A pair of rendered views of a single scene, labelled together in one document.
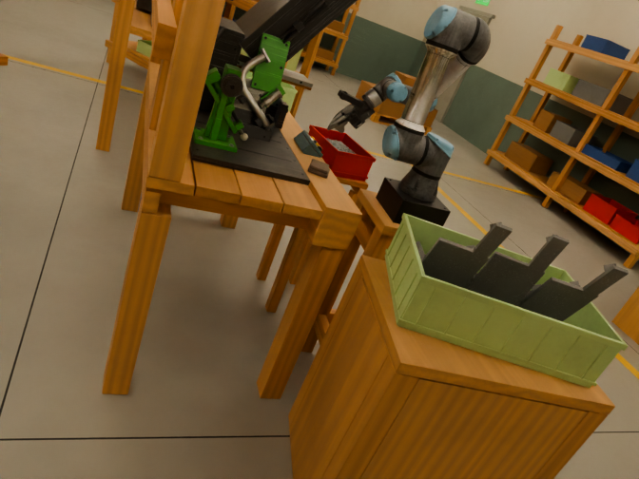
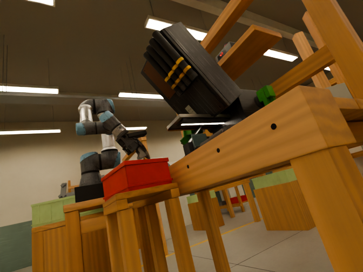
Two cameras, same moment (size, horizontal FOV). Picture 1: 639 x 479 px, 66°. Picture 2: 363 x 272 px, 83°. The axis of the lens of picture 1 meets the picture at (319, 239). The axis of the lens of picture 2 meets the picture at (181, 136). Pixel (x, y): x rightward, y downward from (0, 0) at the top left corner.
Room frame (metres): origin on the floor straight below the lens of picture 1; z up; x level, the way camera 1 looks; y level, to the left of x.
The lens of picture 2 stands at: (3.30, 0.25, 0.72)
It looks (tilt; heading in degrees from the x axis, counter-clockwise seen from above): 17 degrees up; 175
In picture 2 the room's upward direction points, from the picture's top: 14 degrees counter-clockwise
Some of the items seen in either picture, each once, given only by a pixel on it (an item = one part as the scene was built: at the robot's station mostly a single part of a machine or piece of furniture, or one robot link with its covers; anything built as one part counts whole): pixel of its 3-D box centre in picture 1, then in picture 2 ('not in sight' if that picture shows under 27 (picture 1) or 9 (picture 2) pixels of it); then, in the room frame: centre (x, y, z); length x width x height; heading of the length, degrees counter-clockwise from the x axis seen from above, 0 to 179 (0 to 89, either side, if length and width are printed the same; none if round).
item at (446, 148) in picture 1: (433, 153); (91, 162); (1.89, -0.28, 1.11); 0.13 x 0.12 x 0.14; 110
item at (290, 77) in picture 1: (266, 69); (202, 122); (2.20, 0.49, 1.11); 0.39 x 0.16 x 0.03; 117
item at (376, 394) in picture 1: (422, 411); (92, 266); (1.36, -0.55, 0.39); 0.68 x 0.52 x 0.79; 107
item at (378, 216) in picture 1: (404, 218); (93, 204); (1.89, -0.28, 0.83); 0.32 x 0.32 x 0.04; 23
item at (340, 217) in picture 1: (288, 147); (181, 179); (2.21, 0.29, 0.82); 1.50 x 0.14 x 0.15; 27
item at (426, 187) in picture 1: (421, 181); (91, 179); (1.89, -0.28, 1.00); 0.15 x 0.15 x 0.10
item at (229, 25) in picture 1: (208, 62); (237, 126); (2.12, 0.72, 1.07); 0.30 x 0.18 x 0.34; 27
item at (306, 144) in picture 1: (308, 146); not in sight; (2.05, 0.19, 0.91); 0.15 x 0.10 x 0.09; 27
